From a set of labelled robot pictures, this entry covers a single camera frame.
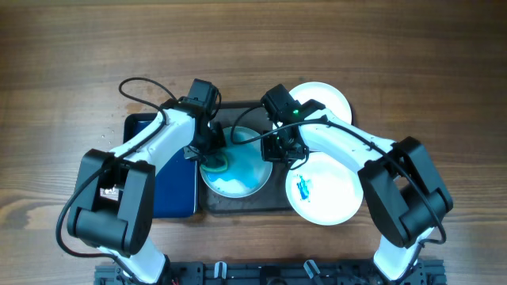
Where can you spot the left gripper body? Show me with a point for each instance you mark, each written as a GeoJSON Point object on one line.
{"type": "Point", "coordinates": [203, 149]}

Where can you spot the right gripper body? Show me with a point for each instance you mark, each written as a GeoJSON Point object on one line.
{"type": "Point", "coordinates": [278, 148]}

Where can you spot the green yellow sponge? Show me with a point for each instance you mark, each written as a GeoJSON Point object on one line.
{"type": "Point", "coordinates": [215, 163]}

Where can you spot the white plate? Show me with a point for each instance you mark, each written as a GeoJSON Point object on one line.
{"type": "Point", "coordinates": [323, 191]}
{"type": "Point", "coordinates": [246, 171]}
{"type": "Point", "coordinates": [326, 94]}

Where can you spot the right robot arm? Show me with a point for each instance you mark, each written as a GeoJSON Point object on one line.
{"type": "Point", "coordinates": [406, 196]}

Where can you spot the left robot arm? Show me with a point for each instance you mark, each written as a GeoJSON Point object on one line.
{"type": "Point", "coordinates": [111, 208]}

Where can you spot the brown serving tray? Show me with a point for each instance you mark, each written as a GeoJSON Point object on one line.
{"type": "Point", "coordinates": [272, 196]}

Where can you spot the black water basin tray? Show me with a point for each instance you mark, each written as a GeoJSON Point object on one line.
{"type": "Point", "coordinates": [174, 190]}

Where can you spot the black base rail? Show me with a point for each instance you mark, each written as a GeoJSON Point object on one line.
{"type": "Point", "coordinates": [425, 272]}

